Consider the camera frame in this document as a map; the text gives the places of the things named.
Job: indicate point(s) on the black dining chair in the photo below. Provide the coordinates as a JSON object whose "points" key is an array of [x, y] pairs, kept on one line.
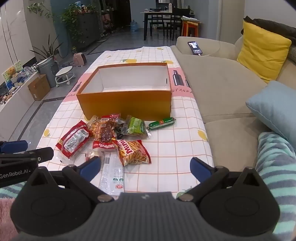
{"points": [[157, 23], [174, 23]]}

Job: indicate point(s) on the orange stool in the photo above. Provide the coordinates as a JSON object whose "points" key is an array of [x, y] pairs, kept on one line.
{"points": [[190, 27]]}

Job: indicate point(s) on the yellow pillow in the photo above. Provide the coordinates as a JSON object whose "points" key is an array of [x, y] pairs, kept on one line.
{"points": [[261, 51]]}

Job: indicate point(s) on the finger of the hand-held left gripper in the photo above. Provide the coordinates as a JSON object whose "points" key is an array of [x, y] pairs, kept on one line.
{"points": [[34, 154], [15, 146]]}

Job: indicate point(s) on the person's right leg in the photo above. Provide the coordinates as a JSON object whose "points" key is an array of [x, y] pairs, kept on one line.
{"points": [[275, 162]]}

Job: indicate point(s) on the red label snack packet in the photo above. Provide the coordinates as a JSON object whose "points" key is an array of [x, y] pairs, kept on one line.
{"points": [[101, 145]]}

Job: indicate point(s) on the beige sofa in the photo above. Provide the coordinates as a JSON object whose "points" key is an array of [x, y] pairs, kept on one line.
{"points": [[219, 81]]}

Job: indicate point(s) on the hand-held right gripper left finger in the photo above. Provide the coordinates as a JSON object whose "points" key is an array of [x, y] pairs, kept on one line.
{"points": [[90, 167]]}

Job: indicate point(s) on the dining table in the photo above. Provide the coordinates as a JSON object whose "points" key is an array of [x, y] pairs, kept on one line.
{"points": [[159, 13]]}

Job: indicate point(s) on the plush toy picture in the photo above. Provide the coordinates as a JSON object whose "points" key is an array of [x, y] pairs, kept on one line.
{"points": [[11, 71]]}

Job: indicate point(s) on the grey bin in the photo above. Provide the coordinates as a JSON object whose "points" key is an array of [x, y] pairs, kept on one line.
{"points": [[47, 71]]}

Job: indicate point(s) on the small clear packet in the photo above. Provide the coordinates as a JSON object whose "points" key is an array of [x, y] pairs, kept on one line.
{"points": [[92, 154]]}

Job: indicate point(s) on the light blue pillow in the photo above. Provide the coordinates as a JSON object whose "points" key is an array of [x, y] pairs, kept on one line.
{"points": [[272, 104]]}

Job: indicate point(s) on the hanging green plant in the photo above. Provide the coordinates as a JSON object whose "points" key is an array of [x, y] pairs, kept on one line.
{"points": [[38, 7]]}

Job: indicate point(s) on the dark cabinet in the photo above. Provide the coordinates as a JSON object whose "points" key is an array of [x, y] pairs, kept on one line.
{"points": [[87, 30]]}

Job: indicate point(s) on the pink fluffy cloth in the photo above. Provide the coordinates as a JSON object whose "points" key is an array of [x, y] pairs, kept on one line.
{"points": [[7, 215]]}

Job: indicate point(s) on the long-leaf potted plant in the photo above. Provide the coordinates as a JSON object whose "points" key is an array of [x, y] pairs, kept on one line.
{"points": [[49, 48]]}

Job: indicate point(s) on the clear packet of brown snack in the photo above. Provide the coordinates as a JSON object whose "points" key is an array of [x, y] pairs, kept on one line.
{"points": [[107, 134]]}

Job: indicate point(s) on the brown cardboard box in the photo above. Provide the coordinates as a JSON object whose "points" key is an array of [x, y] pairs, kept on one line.
{"points": [[39, 88]]}

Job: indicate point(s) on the long clear white packet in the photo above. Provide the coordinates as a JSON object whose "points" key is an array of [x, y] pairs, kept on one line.
{"points": [[112, 171]]}

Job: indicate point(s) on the red sausage packet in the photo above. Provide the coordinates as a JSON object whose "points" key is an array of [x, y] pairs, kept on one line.
{"points": [[74, 139]]}

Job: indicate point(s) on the person's left leg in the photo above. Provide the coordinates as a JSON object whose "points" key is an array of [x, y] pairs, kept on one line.
{"points": [[7, 192]]}

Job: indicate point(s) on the white low cabinet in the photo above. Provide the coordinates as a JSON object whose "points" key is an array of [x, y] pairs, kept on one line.
{"points": [[16, 99]]}

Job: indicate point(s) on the green snack packet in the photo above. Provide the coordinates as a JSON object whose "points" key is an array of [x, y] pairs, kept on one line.
{"points": [[135, 124]]}

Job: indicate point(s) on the green sausage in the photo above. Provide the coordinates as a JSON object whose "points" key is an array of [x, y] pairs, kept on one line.
{"points": [[161, 122]]}

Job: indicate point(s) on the white wheeled stool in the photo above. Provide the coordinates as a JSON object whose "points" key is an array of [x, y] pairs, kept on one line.
{"points": [[64, 70]]}

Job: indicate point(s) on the pink heater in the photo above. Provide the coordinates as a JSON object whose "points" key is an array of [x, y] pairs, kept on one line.
{"points": [[79, 59]]}

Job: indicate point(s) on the dark blanket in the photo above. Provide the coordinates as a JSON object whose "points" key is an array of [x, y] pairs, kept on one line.
{"points": [[272, 25]]}

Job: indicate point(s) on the person's leg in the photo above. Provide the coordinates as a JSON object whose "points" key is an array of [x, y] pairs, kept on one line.
{"points": [[275, 162], [7, 192]]}

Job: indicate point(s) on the orange cardboard box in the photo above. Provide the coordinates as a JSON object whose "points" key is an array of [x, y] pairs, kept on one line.
{"points": [[124, 104]]}

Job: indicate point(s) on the smartphone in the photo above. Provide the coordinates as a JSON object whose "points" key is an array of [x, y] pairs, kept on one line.
{"points": [[194, 48]]}

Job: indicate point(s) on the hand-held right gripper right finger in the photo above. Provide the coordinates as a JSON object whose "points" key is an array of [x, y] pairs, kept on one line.
{"points": [[199, 167]]}

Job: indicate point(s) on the orange stick snack packet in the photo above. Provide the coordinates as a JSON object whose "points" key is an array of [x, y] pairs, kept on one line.
{"points": [[131, 154]]}

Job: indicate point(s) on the blue water jug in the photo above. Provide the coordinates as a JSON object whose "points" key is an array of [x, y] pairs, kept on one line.
{"points": [[134, 26]]}

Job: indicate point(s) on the trailing green plant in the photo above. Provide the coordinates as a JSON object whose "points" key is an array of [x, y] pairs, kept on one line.
{"points": [[69, 18]]}

